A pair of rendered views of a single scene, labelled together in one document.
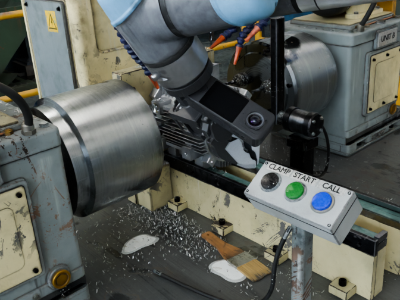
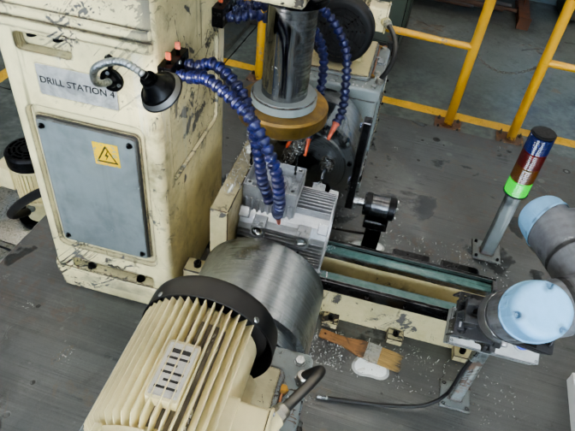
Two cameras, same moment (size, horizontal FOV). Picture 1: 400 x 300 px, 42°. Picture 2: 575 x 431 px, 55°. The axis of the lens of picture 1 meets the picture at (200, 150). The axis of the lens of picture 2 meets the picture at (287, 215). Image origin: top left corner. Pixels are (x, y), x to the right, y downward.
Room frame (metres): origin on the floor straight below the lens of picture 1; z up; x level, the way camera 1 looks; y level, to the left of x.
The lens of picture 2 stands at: (0.48, 0.60, 1.90)
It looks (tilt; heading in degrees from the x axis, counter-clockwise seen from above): 43 degrees down; 320
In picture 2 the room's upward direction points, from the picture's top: 7 degrees clockwise
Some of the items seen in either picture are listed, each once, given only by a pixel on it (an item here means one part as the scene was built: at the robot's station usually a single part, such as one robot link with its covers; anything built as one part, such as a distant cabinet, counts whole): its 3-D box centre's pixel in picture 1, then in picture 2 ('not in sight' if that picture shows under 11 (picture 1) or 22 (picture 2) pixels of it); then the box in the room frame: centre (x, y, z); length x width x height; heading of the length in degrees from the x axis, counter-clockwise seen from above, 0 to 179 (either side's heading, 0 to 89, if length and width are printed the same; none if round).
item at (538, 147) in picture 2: not in sight; (539, 142); (0.99, -0.59, 1.19); 0.06 x 0.06 x 0.04
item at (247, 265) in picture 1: (232, 253); (360, 348); (0.93, -0.05, 0.80); 0.21 x 0.05 x 0.01; 33
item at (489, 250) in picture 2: not in sight; (512, 197); (0.99, -0.59, 1.01); 0.08 x 0.08 x 0.42; 41
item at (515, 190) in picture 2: not in sight; (518, 185); (0.99, -0.59, 1.05); 0.06 x 0.06 x 0.04
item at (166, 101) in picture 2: not in sight; (133, 80); (1.22, 0.32, 1.46); 0.18 x 0.11 x 0.13; 41
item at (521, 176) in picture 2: not in sight; (524, 171); (0.99, -0.59, 1.10); 0.06 x 0.06 x 0.04
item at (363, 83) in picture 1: (340, 75); (332, 106); (1.59, -0.46, 0.99); 0.35 x 0.31 x 0.37; 131
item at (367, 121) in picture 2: (278, 72); (358, 165); (1.19, -0.19, 1.12); 0.04 x 0.03 x 0.26; 41
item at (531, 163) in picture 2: not in sight; (532, 157); (0.99, -0.59, 1.14); 0.06 x 0.06 x 0.04
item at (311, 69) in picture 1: (287, 78); (317, 137); (1.42, -0.26, 1.04); 0.41 x 0.25 x 0.25; 131
